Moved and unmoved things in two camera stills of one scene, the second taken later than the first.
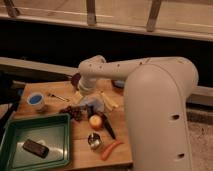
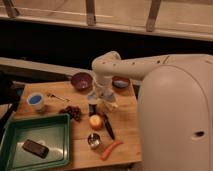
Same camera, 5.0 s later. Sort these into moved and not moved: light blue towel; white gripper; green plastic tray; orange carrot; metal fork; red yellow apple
Moved: light blue towel; white gripper
Not moved: metal fork; green plastic tray; red yellow apple; orange carrot
